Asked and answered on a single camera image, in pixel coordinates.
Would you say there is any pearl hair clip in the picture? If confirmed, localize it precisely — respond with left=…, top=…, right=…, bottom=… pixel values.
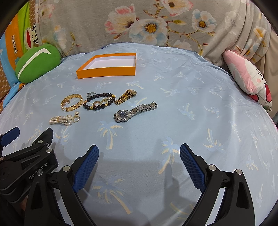
left=49, top=112, right=80, bottom=126

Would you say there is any black bead bracelet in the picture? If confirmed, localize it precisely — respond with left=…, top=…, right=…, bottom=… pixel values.
left=82, top=92, right=116, bottom=111

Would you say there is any gold chain bangle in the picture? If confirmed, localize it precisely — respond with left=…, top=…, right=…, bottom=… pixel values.
left=60, top=94, right=83, bottom=112

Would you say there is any silver blue-dial watch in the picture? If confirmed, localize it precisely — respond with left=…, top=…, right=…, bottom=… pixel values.
left=114, top=101, right=157, bottom=123

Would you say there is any gold watch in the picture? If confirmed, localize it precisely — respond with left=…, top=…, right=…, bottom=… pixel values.
left=115, top=89, right=137, bottom=105

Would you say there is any grey floral blanket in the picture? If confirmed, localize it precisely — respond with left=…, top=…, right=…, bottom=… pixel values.
left=34, top=0, right=271, bottom=66

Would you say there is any colourful cartoon monkey sheet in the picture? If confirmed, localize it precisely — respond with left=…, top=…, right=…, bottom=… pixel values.
left=1, top=1, right=39, bottom=110

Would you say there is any light blue palm bedsheet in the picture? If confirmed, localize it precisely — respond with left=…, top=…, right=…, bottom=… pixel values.
left=1, top=43, right=277, bottom=225

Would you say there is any pink white plush pillow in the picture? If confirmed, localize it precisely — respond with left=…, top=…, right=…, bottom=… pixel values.
left=222, top=50, right=272, bottom=111

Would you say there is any gold hoop earring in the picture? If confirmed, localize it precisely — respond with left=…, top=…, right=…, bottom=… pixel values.
left=93, top=101, right=101, bottom=106

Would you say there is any green plush cushion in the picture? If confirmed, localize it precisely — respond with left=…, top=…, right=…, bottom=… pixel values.
left=15, top=44, right=61, bottom=84

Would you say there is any orange shallow box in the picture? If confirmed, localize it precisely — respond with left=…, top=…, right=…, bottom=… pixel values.
left=76, top=53, right=137, bottom=79

